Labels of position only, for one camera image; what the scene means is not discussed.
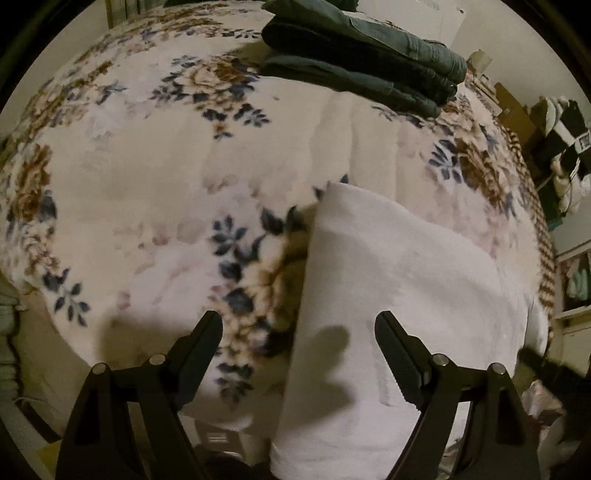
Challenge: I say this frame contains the brown checkered blanket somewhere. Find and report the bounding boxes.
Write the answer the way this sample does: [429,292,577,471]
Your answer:
[495,120,556,317]

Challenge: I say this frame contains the folded dark green pants stack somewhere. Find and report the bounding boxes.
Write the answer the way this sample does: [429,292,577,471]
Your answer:
[260,0,468,118]

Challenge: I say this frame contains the white shelf unit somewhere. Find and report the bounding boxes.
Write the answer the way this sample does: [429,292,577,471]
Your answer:
[551,240,590,374]

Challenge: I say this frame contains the floral cream blanket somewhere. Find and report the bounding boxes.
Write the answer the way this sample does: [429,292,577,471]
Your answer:
[1,1,540,437]

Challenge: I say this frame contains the white pants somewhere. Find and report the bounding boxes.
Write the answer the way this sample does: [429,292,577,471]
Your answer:
[270,183,548,479]

